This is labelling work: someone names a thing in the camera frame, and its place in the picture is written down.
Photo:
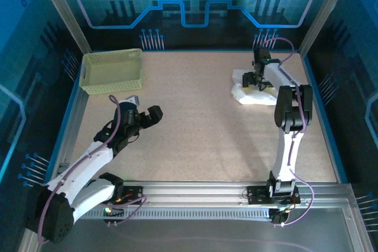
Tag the pale green perforated plastic basket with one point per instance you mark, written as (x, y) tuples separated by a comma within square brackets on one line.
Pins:
[(112, 72)]

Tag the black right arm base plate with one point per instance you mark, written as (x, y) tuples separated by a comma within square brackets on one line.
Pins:
[(257, 194)]

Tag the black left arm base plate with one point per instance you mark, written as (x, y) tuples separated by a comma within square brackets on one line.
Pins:
[(133, 196)]

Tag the black controller board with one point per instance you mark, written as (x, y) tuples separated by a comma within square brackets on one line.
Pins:
[(116, 213), (277, 219)]

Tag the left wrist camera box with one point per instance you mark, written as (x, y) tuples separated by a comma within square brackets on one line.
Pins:
[(133, 99)]

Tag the aluminium mounting rail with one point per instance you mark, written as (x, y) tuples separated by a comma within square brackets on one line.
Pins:
[(192, 190)]

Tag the grey metal front panel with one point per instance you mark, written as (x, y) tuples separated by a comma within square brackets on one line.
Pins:
[(192, 228)]

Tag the white t-shirt with flower print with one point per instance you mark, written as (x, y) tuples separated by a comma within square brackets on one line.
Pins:
[(254, 97)]

